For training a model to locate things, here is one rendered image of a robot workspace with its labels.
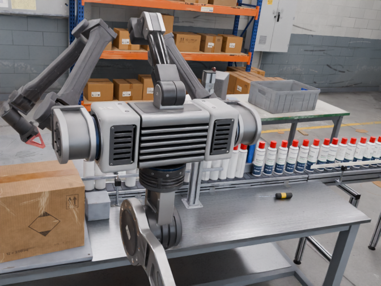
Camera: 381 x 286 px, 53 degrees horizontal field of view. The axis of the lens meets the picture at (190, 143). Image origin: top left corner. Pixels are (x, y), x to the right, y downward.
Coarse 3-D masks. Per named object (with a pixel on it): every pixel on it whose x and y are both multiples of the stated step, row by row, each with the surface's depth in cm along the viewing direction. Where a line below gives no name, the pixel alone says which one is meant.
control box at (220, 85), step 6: (216, 72) 179; (222, 72) 181; (216, 78) 167; (222, 78) 168; (228, 78) 182; (216, 84) 168; (222, 84) 167; (216, 90) 169; (222, 90) 169; (222, 96) 172
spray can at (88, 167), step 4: (84, 160) 176; (84, 164) 177; (88, 164) 176; (92, 164) 178; (84, 168) 178; (88, 168) 177; (92, 168) 178; (84, 172) 178; (88, 172) 178; (92, 172) 179; (84, 176) 179; (84, 180) 180; (88, 180) 180; (92, 180) 181; (84, 184) 181; (88, 184) 181; (92, 184) 182; (88, 188) 181; (92, 188) 183
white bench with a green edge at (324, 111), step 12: (228, 96) 404; (240, 96) 409; (324, 108) 403; (336, 108) 409; (264, 120) 350; (276, 120) 363; (288, 120) 370; (300, 120) 378; (312, 120) 386; (324, 120) 394; (336, 120) 404; (336, 132) 408; (288, 144) 475
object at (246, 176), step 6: (246, 174) 218; (276, 174) 223; (282, 174) 224; (288, 174) 224; (294, 174) 225; (300, 174) 226; (306, 174) 228; (138, 180) 197; (210, 180) 206; (216, 180) 207; (222, 180) 208; (228, 180) 208; (234, 180) 210; (108, 186) 188; (114, 186) 189; (120, 186) 190; (138, 186) 192
